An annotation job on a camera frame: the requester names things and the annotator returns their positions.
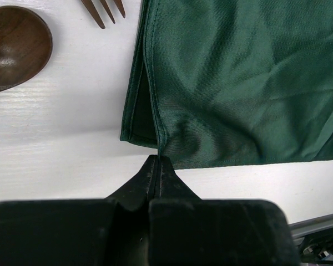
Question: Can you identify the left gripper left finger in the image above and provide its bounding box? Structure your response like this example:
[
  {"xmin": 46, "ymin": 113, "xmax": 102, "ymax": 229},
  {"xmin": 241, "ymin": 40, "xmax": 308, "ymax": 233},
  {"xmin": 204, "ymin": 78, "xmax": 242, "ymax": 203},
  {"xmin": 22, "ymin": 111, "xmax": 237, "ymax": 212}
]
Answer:
[{"xmin": 0, "ymin": 156, "xmax": 158, "ymax": 265}]

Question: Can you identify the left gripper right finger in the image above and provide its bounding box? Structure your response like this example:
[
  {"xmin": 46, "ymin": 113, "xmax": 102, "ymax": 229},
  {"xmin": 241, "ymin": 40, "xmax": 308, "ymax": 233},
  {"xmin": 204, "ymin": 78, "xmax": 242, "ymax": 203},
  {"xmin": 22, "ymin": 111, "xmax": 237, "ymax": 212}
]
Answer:
[{"xmin": 148, "ymin": 157, "xmax": 300, "ymax": 265}]

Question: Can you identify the dark green cloth napkin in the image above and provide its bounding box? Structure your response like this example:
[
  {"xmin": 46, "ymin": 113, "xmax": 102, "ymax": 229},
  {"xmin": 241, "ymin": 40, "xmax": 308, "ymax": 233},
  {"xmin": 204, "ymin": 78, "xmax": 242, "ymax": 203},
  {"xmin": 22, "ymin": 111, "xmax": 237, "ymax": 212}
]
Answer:
[{"xmin": 120, "ymin": 1, "xmax": 333, "ymax": 169}]

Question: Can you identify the brown wooden spoon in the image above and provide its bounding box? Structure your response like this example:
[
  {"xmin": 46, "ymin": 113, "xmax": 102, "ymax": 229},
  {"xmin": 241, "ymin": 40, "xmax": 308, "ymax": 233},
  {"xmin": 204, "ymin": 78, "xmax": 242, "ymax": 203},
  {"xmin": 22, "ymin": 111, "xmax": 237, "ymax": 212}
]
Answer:
[{"xmin": 0, "ymin": 6, "xmax": 53, "ymax": 92}]

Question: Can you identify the brown wooden fork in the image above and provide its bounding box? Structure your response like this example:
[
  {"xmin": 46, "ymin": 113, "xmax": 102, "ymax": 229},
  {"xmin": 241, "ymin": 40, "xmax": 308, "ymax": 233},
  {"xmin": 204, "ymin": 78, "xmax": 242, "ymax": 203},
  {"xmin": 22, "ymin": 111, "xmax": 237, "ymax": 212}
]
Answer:
[{"xmin": 80, "ymin": 0, "xmax": 126, "ymax": 29}]

